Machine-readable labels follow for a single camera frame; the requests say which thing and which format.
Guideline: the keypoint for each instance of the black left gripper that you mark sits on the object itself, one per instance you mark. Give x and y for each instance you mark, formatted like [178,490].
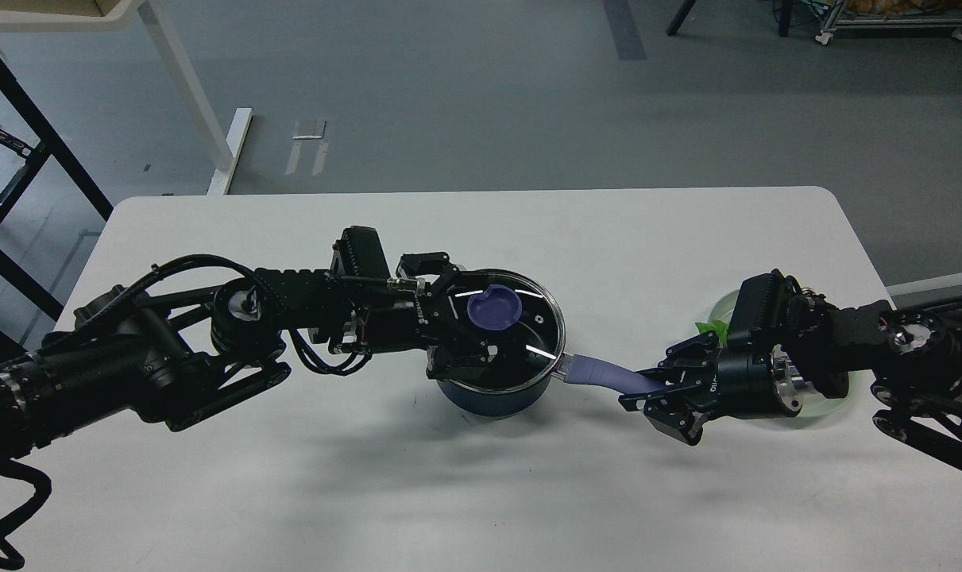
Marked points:
[428,320]

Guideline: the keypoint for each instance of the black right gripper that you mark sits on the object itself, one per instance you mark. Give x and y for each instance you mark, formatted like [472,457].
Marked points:
[745,387]

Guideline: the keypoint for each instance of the glass pot lid purple knob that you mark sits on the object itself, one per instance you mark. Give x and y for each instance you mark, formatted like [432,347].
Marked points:
[493,302]

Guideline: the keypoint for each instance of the blue saucepan purple handle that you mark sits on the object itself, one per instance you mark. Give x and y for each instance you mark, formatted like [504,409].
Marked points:
[573,369]

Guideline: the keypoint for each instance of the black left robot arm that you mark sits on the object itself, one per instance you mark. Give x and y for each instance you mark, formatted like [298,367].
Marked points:
[202,333]

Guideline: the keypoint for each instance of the metal wheeled cart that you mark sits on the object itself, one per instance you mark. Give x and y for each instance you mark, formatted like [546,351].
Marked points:
[890,15]

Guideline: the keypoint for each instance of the black metal rack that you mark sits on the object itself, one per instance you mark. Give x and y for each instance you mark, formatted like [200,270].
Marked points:
[33,157]

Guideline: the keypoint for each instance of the black furniture legs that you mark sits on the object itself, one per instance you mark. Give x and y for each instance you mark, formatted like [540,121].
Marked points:
[783,11]

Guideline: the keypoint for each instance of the pale green plate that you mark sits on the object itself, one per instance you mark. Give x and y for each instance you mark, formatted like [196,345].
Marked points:
[816,405]

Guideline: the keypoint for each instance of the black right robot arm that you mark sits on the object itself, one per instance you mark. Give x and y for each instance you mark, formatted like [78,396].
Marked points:
[915,355]

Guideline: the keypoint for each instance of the orange toy carrot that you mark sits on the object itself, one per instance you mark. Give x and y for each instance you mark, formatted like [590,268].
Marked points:
[718,326]

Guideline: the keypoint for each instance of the white desk frame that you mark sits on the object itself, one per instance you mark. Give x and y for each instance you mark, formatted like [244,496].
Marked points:
[223,146]

